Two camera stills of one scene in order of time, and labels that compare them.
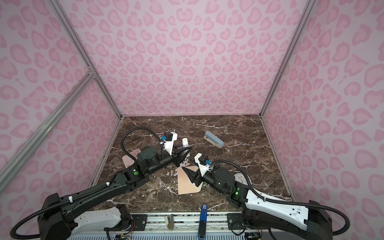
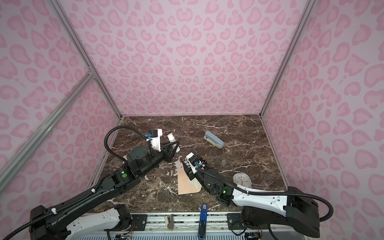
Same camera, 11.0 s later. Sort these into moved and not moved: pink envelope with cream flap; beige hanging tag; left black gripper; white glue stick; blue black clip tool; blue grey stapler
Moved: white glue stick; left black gripper
Not moved: blue grey stapler; pink envelope with cream flap; blue black clip tool; beige hanging tag
